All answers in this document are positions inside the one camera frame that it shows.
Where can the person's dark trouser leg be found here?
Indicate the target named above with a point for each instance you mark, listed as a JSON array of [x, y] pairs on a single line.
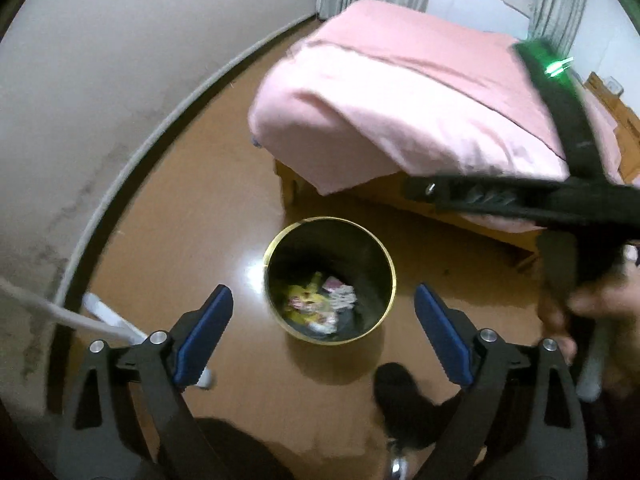
[[240, 450]]

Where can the pink blanket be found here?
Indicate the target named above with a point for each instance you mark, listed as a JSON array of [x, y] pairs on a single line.
[[400, 100]]

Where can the pink white wrapper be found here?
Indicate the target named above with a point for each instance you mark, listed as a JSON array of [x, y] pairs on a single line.
[[339, 294]]

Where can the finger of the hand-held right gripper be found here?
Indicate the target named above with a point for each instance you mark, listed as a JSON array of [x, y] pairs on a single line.
[[475, 195]]

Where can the person's right hand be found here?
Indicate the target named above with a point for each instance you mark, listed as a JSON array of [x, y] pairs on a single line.
[[600, 305]]

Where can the white chair leg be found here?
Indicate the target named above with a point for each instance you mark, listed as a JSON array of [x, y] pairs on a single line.
[[595, 360]]

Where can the wooden furniture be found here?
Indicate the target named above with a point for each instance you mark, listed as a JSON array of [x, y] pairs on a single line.
[[622, 120]]

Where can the white table leg frame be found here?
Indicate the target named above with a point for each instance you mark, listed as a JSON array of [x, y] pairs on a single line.
[[107, 317]]

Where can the person's black socked foot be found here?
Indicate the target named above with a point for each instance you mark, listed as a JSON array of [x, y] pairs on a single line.
[[405, 400]]

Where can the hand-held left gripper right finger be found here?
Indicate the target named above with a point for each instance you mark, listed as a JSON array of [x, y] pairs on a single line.
[[442, 332]]

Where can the black gold-rimmed trash can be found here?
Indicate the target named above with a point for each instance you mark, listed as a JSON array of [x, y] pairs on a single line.
[[330, 280]]

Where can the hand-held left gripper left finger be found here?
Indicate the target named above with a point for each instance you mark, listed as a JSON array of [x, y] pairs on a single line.
[[205, 332]]

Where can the chrome chair base part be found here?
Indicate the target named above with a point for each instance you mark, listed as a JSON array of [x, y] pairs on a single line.
[[399, 462]]

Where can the wooden bed frame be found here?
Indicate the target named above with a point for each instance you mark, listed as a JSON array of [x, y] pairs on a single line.
[[295, 180]]

